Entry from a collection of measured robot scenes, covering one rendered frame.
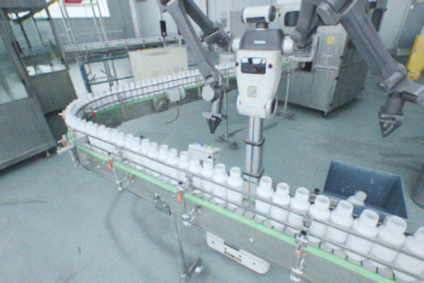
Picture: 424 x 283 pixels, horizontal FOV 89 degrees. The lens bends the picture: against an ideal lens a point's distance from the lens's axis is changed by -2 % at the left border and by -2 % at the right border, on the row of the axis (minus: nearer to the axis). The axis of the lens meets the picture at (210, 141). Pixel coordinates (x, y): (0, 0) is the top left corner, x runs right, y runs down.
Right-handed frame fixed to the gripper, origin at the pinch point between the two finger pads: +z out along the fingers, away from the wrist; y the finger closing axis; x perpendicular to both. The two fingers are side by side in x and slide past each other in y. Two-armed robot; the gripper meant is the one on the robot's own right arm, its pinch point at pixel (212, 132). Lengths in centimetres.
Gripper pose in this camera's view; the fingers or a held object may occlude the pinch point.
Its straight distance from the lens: 103.6
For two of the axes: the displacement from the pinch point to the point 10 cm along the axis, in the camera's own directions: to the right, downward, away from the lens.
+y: 8.4, 2.2, -5.0
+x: 5.3, -1.0, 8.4
